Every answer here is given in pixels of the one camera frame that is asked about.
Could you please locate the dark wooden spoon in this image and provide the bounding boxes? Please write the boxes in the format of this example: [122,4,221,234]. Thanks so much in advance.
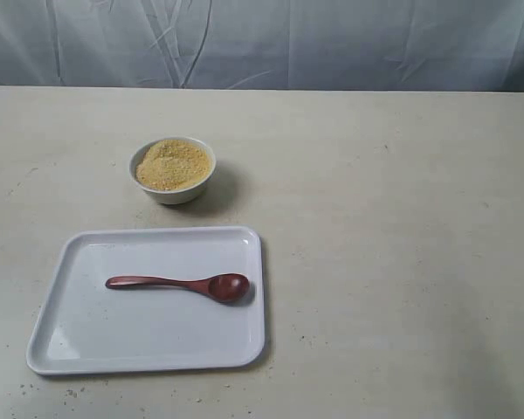
[105,273,251,304]

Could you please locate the yellow grains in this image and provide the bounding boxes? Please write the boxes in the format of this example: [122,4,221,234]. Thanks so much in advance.
[135,139,212,191]

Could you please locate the white bowl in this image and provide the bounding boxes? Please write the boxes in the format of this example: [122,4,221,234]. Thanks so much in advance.
[129,136,217,205]

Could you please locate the white rectangular tray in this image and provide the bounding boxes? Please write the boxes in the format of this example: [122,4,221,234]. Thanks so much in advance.
[26,226,266,375]

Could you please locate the white backdrop curtain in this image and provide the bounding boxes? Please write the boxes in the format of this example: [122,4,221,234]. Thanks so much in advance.
[0,1,524,92]

